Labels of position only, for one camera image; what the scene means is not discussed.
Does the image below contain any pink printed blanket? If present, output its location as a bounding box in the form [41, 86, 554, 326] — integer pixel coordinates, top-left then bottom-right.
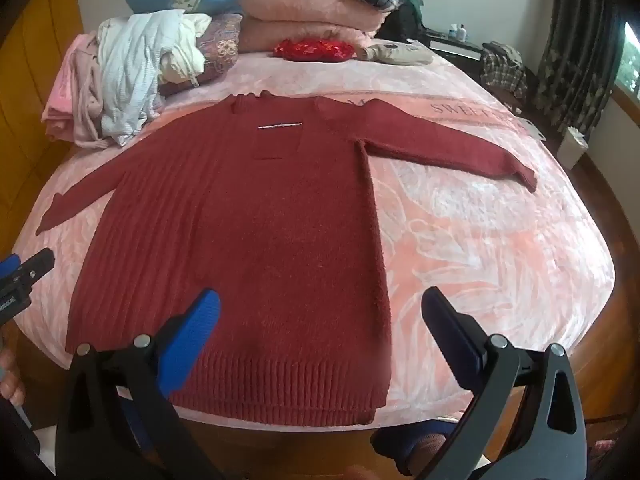
[10, 52, 616, 426]

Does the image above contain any red knit sweater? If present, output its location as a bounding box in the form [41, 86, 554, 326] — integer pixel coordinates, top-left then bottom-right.
[35, 91, 538, 426]

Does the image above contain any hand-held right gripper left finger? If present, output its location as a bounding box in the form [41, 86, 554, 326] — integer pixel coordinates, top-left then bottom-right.
[55, 287, 226, 480]

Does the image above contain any plaid shirt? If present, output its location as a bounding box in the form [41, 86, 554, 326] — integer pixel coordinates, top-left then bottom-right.
[480, 42, 529, 99]

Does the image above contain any pale blue garment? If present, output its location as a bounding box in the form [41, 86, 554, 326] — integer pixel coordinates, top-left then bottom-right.
[97, 10, 181, 147]

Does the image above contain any dark desk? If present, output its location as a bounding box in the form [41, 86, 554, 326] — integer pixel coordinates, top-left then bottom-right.
[422, 30, 487, 63]

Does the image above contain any blue cloth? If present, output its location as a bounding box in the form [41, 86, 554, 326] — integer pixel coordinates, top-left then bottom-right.
[370, 416, 476, 477]

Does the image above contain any dark patterned curtain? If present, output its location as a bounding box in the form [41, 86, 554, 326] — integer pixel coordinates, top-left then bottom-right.
[532, 0, 624, 133]

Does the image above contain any red sequin cloth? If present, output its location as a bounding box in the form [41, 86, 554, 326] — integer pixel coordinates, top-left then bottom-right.
[272, 37, 357, 64]

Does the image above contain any window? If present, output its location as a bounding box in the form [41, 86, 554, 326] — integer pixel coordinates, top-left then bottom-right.
[615, 19, 640, 97]

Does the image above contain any cream garment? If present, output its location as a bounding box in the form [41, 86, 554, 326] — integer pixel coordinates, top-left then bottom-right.
[160, 12, 213, 83]

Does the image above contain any beige pouch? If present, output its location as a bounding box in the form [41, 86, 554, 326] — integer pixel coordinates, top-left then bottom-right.
[360, 40, 435, 67]

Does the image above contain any person's left hand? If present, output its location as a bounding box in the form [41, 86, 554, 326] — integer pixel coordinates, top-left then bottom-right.
[0, 349, 26, 407]

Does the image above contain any wooden bed frame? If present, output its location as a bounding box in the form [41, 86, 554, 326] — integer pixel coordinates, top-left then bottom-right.
[10, 280, 638, 480]

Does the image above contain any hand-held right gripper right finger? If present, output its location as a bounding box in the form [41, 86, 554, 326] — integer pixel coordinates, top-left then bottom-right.
[421, 286, 587, 480]

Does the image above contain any white bin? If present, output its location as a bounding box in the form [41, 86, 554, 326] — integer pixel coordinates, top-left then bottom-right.
[556, 127, 587, 169]

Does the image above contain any orange wooden wardrobe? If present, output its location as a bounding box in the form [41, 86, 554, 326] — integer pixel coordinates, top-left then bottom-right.
[0, 0, 84, 201]

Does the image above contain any purple patterned pillow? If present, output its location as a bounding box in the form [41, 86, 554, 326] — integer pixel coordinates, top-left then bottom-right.
[160, 12, 244, 98]

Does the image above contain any pink garment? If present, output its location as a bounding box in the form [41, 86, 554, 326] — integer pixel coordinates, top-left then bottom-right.
[42, 34, 108, 150]

